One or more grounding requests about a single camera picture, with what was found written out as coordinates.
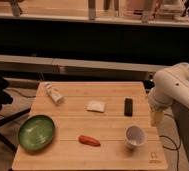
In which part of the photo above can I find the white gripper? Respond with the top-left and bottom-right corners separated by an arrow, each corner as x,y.
148,88 -> 168,126

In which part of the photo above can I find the white sponge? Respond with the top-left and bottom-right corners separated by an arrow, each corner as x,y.
86,101 -> 105,113

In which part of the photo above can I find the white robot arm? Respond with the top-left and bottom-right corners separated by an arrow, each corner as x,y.
147,62 -> 189,126

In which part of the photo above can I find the white paper cup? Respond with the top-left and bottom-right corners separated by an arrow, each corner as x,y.
125,125 -> 146,150

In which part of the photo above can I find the black rectangular remote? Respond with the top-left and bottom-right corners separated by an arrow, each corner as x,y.
124,98 -> 133,117

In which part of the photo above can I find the red chili pepper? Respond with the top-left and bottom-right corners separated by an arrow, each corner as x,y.
78,135 -> 100,147

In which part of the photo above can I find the white tube bottle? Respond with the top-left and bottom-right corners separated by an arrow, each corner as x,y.
44,82 -> 63,104

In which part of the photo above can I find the green plate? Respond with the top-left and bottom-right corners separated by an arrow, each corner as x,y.
18,115 -> 55,152

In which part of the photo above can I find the black cable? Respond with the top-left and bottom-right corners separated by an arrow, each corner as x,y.
159,113 -> 182,171

